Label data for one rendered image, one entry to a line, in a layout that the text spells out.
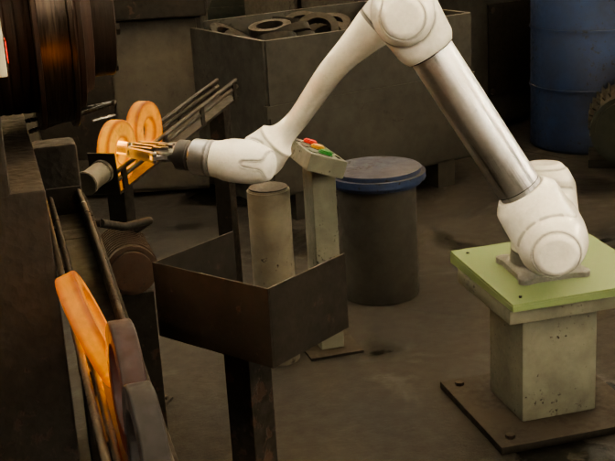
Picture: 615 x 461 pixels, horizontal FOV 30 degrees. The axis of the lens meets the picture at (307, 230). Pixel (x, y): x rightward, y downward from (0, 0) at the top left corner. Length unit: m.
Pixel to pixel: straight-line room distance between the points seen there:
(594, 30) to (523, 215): 2.97
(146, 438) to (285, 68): 3.26
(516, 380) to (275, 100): 1.96
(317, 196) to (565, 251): 0.92
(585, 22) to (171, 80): 1.90
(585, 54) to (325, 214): 2.49
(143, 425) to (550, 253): 1.38
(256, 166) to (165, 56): 2.35
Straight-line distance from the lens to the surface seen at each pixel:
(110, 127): 2.88
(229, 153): 2.75
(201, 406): 3.12
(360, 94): 4.70
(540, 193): 2.57
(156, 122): 3.09
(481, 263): 2.93
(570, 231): 2.55
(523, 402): 2.90
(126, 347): 1.53
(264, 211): 3.15
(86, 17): 2.21
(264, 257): 3.19
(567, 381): 2.93
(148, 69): 5.06
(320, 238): 3.26
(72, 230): 2.44
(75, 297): 1.70
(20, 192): 1.94
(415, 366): 3.27
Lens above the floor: 1.34
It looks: 17 degrees down
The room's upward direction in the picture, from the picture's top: 3 degrees counter-clockwise
